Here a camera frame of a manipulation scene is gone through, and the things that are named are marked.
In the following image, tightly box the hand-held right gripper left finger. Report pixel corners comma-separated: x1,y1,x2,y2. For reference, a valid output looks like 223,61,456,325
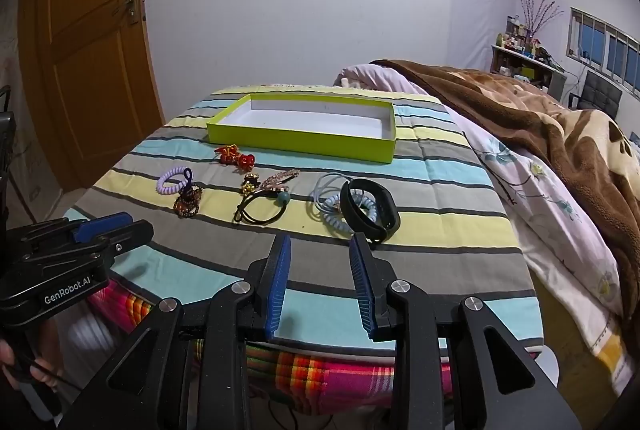
57,232,293,430

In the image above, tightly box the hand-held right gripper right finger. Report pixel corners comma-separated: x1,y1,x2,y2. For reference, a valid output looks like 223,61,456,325
348,232,583,430

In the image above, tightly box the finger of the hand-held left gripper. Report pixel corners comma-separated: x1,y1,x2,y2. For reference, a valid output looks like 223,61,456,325
14,212,135,256
30,219,155,283

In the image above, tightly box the purple spiral hair tie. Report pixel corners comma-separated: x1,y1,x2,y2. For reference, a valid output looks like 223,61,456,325
156,166,193,197

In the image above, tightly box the dark beaded hair tie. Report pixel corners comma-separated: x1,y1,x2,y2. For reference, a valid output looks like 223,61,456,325
173,167,204,217

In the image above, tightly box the light blue spiral hair tie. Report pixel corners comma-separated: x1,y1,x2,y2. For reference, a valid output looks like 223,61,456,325
320,192,381,236

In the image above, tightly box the black wristband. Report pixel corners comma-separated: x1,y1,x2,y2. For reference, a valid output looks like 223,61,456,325
339,178,401,245

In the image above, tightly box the black teal bead hair tie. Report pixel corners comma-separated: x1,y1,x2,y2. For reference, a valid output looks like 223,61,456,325
233,187,292,226

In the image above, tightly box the thin grey hair tie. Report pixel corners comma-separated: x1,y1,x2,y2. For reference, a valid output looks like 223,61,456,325
312,173,353,221

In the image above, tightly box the lime green cardboard box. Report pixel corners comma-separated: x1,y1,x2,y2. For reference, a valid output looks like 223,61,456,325
206,93,397,165

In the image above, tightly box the person's left hand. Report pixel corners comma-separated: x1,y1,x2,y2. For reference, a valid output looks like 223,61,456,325
0,317,66,393

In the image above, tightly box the pink glitter hair clip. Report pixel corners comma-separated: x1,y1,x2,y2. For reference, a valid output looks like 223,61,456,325
260,169,301,196

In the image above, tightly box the wooden door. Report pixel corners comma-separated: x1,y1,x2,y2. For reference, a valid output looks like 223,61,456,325
17,0,166,191

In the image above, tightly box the pink floral quilt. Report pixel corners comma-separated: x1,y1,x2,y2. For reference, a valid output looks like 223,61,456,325
334,64,631,381

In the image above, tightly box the white round object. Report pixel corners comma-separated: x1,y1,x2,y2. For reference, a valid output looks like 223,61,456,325
537,345,561,386

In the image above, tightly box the brown patterned blanket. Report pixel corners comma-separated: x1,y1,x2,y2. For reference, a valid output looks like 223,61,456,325
370,59,640,351

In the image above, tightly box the grey wooden shelf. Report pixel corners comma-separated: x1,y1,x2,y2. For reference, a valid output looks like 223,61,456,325
490,44,566,93

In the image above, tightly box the row of bottles and boxes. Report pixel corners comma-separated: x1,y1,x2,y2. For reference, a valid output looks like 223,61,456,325
495,15,543,57

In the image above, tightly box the black chair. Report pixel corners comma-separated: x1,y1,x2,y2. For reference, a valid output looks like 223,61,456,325
570,70,623,116

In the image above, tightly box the vase with purple branches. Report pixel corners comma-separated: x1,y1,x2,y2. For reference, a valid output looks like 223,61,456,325
520,0,563,42

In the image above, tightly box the barred window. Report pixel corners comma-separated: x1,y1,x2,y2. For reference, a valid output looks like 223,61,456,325
567,7,640,93

